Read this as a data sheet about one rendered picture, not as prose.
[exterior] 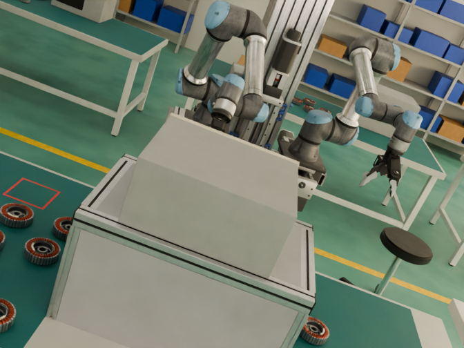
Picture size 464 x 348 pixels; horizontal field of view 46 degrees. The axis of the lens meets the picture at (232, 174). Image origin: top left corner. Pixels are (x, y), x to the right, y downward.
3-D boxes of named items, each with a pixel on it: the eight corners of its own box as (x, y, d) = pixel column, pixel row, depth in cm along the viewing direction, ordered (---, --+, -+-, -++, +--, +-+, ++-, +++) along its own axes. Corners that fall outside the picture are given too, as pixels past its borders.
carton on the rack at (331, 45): (317, 44, 801) (322, 33, 795) (340, 53, 802) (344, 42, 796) (317, 49, 765) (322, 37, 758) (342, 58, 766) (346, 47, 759)
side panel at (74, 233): (81, 264, 182) (105, 183, 169) (90, 268, 182) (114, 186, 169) (45, 316, 156) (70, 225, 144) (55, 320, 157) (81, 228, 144)
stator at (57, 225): (57, 244, 187) (60, 235, 186) (47, 224, 194) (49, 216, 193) (88, 241, 194) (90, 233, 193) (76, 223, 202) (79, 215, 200)
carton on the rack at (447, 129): (431, 126, 827) (438, 113, 819) (453, 134, 827) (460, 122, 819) (437, 133, 790) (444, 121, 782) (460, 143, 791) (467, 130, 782)
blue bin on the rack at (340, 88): (327, 85, 822) (333, 72, 814) (349, 93, 823) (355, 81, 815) (329, 92, 783) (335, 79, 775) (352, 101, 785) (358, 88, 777)
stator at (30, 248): (55, 245, 186) (57, 236, 184) (61, 266, 177) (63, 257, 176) (21, 244, 180) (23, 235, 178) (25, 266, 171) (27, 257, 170)
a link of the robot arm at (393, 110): (380, 98, 222) (391, 108, 213) (403, 105, 225) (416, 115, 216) (372, 115, 225) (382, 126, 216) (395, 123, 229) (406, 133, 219)
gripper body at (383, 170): (387, 171, 226) (401, 146, 221) (393, 180, 218) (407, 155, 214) (371, 166, 225) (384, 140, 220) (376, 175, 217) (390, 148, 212)
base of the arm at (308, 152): (286, 143, 274) (293, 126, 270) (313, 152, 276) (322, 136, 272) (290, 156, 260) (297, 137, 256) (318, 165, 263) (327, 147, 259)
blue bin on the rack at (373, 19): (355, 21, 782) (363, 3, 772) (373, 28, 784) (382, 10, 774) (359, 25, 744) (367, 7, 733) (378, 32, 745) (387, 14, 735)
